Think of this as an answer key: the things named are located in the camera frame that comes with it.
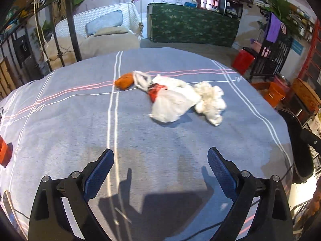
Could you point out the green potted plant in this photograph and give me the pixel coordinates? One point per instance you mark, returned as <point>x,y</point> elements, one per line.
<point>279,6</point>

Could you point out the black cabinet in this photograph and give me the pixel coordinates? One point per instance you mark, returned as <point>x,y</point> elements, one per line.
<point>230,8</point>

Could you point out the red door frame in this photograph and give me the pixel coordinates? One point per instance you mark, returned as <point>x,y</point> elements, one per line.
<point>309,55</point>

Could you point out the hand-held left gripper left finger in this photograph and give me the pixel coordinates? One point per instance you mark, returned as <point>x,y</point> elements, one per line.
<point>99,174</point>

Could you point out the black dispenser panel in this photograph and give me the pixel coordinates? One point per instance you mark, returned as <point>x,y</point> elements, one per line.
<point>23,49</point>

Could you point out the orange bag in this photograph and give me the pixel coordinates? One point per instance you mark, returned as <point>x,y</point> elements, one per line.
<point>125,80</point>

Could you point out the black iron bed frame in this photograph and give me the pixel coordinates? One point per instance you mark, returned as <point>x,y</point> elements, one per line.
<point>72,30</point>

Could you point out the metal basin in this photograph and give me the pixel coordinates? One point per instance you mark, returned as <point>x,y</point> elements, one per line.
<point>283,76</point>

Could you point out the black metal rack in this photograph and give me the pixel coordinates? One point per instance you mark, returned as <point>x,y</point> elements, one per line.
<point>273,60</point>

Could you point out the red plastic stool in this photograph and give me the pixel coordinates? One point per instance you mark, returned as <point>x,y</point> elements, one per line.
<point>243,60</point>

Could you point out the white wicker swing chair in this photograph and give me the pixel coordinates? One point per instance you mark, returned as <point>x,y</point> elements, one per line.
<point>75,20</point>

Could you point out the red plastic container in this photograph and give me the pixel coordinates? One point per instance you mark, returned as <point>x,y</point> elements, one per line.
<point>5,152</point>

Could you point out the white tissue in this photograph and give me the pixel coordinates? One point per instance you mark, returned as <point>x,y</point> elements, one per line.
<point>210,103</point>

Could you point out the blue striped bed sheet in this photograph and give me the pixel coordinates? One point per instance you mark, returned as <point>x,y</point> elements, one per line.
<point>75,130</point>

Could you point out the pink basin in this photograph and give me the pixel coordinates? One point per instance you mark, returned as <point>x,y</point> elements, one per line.
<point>260,47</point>

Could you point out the purple cloth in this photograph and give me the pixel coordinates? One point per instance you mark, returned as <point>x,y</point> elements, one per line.
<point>273,27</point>

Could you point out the white plastic bag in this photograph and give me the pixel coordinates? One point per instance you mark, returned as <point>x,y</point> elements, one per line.
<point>173,104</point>

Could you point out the grey-blue pillow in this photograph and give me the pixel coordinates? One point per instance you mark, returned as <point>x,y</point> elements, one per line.
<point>104,21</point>

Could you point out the red crumpled wrapper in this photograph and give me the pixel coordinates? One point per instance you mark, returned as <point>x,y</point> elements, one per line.
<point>156,93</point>

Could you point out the orange bucket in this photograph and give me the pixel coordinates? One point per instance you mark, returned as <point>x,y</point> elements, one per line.
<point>274,95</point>

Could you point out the wooden stool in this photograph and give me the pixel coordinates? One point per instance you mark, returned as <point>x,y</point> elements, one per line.
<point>306,95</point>

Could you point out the green patterned cabinet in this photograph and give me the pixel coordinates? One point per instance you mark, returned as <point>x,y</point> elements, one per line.
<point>193,25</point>

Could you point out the black office chair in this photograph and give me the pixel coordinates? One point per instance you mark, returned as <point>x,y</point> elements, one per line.
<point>298,143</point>

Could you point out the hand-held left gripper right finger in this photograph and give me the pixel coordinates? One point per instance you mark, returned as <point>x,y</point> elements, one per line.
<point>222,173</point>

